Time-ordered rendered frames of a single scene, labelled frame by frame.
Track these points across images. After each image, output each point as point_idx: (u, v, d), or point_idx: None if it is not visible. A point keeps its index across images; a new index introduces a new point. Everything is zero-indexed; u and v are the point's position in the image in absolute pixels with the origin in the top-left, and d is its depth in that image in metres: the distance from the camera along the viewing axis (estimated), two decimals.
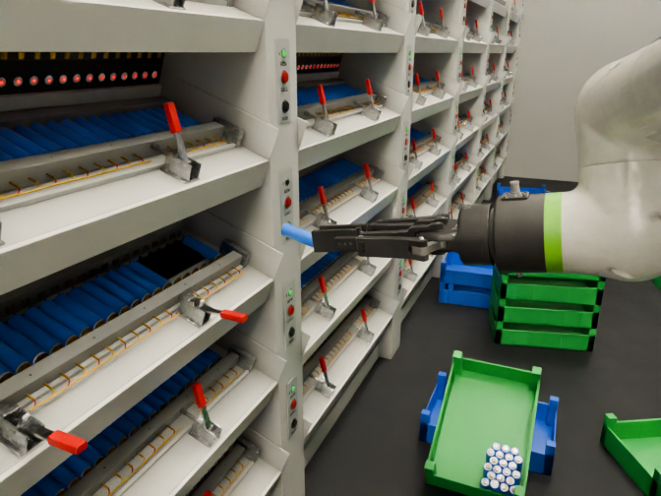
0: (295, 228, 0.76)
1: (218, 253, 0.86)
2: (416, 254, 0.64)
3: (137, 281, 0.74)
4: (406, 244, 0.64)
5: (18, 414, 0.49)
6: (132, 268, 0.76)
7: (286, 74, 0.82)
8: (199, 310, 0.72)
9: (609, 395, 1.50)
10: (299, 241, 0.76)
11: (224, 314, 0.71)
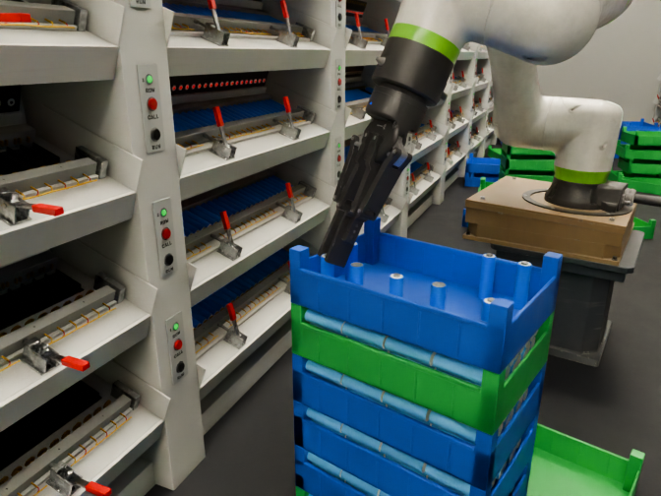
0: (372, 90, 1.96)
1: None
2: (354, 145, 0.77)
3: (362, 93, 1.84)
4: None
5: (360, 106, 1.59)
6: (357, 91, 1.86)
7: None
8: None
9: None
10: (373, 92, 1.94)
11: None
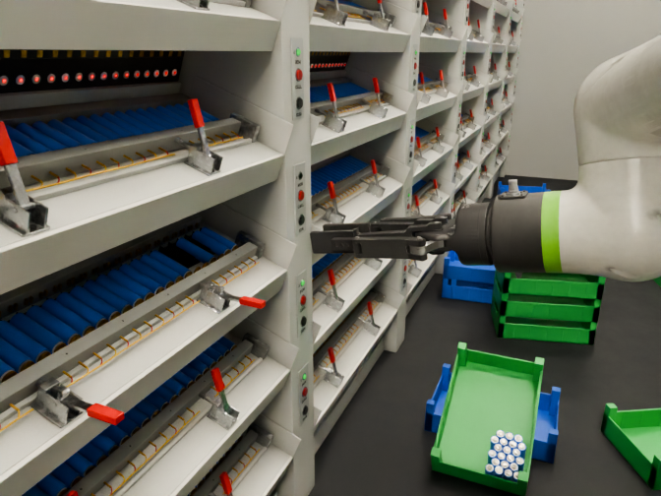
0: (208, 236, 0.89)
1: (235, 244, 0.90)
2: (414, 254, 0.63)
3: (159, 270, 0.77)
4: (404, 244, 0.64)
5: (59, 389, 0.53)
6: (154, 257, 0.79)
7: (300, 72, 0.86)
8: (218, 296, 0.76)
9: (609, 387, 1.54)
10: (208, 242, 0.88)
11: (243, 301, 0.74)
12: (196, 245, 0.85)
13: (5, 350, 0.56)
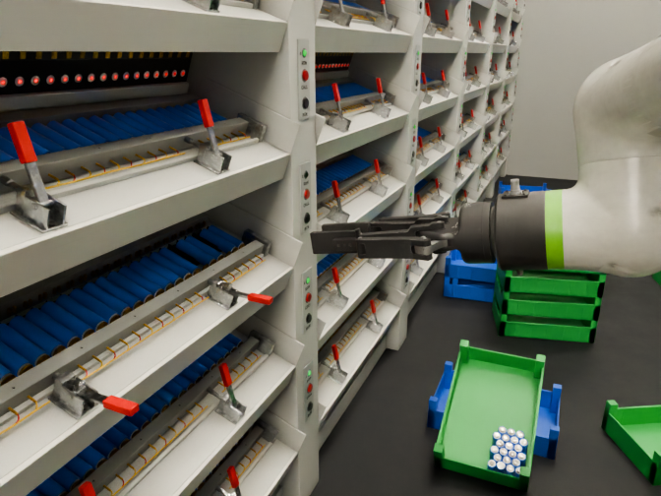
0: (214, 234, 0.91)
1: (242, 241, 0.91)
2: (420, 253, 0.64)
3: (168, 267, 0.79)
4: (409, 244, 0.64)
5: (75, 381, 0.54)
6: (163, 254, 0.81)
7: (307, 73, 0.87)
8: (227, 293, 0.77)
9: (610, 384, 1.55)
10: (214, 240, 0.89)
11: (251, 297, 0.76)
12: (204, 243, 0.87)
13: (22, 344, 0.57)
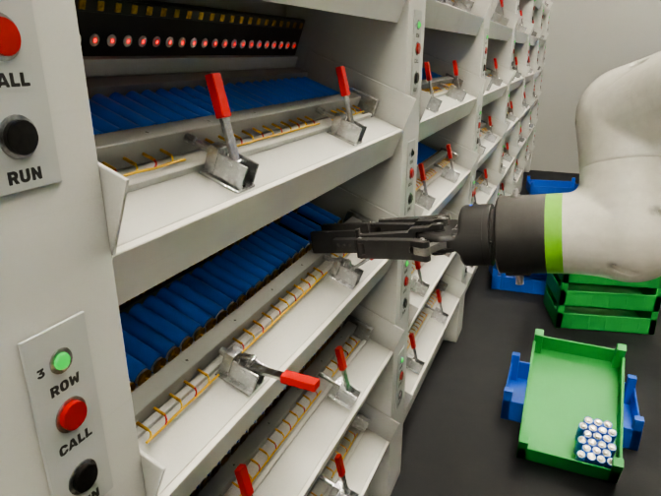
0: (313, 210, 0.88)
1: (340, 218, 0.88)
2: None
3: (282, 241, 0.76)
4: None
5: (246, 355, 0.51)
6: (273, 228, 0.78)
7: (419, 45, 0.84)
8: (351, 270, 0.74)
9: None
10: (315, 217, 0.86)
11: None
12: (307, 218, 0.84)
13: (177, 317, 0.54)
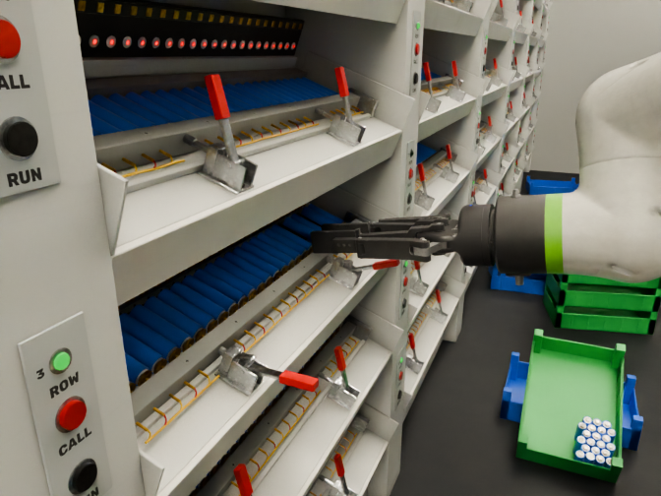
0: (316, 213, 0.88)
1: (343, 220, 0.88)
2: None
3: (285, 243, 0.76)
4: None
5: (245, 355, 0.51)
6: (275, 231, 0.78)
7: (419, 46, 0.84)
8: (351, 271, 0.74)
9: None
10: (318, 218, 0.86)
11: (377, 265, 0.72)
12: (309, 220, 0.84)
13: (178, 318, 0.54)
